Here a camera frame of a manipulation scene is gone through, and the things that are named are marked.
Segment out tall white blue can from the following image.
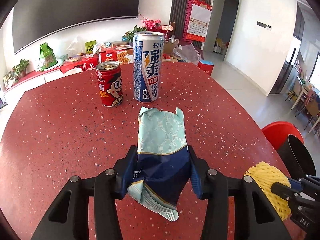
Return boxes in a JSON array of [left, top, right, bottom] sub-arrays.
[[132, 31, 166, 103]]

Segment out red plastic stool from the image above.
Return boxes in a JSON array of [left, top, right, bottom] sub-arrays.
[[261, 121, 305, 153]]

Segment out large black television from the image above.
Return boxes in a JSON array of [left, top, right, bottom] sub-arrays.
[[12, 0, 139, 55]]

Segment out small potted plant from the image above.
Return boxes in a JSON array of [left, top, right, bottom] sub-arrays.
[[12, 59, 30, 78]]

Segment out wall calendar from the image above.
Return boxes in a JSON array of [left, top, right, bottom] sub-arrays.
[[186, 1, 212, 42]]

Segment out dark slatted wall panel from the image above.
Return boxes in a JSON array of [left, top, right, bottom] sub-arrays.
[[170, 0, 215, 50]]

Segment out yellow foam fruit net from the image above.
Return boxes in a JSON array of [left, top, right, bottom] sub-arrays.
[[244, 162, 292, 221]]

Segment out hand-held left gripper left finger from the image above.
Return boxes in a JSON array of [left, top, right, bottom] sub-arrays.
[[31, 145, 138, 240]]

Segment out crinkled clear bag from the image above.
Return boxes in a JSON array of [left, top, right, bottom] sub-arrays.
[[66, 36, 83, 55]]

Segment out teal navy wrapper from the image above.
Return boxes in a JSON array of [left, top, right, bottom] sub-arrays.
[[127, 106, 192, 222]]

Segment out yellow green box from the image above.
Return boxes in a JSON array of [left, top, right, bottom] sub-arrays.
[[85, 41, 97, 54]]

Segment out black trash bin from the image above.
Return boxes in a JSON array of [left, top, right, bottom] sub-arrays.
[[277, 134, 317, 180]]

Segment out grey purple plastic bag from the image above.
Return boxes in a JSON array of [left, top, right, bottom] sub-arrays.
[[172, 43, 203, 63]]

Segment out green snack bag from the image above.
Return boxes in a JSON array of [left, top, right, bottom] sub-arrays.
[[39, 42, 57, 71]]

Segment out short red cartoon can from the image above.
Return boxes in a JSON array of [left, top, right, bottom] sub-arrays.
[[95, 60, 124, 108]]

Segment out cardboard box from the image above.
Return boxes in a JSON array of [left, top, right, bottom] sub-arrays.
[[164, 39, 180, 60]]

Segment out pink flower branch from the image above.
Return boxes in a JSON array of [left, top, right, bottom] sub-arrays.
[[138, 12, 162, 32]]

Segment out dining chair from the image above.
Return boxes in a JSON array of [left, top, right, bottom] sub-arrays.
[[295, 90, 320, 133], [286, 76, 304, 103]]

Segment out flat red gift box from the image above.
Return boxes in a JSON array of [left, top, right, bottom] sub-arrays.
[[60, 56, 99, 74]]

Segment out red box blue lid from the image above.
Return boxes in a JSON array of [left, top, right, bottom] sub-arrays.
[[197, 60, 215, 77]]

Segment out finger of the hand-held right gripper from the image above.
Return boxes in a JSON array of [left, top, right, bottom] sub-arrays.
[[271, 182, 300, 203], [286, 174, 320, 193]]

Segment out red waffle box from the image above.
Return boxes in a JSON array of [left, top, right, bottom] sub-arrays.
[[98, 47, 133, 67]]

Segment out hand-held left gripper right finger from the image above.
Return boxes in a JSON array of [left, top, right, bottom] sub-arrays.
[[187, 145, 292, 240]]

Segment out red hanging paper banner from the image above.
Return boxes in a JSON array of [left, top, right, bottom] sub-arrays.
[[184, 0, 198, 40]]

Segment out wall switch panel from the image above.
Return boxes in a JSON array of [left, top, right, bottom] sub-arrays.
[[256, 21, 272, 31]]

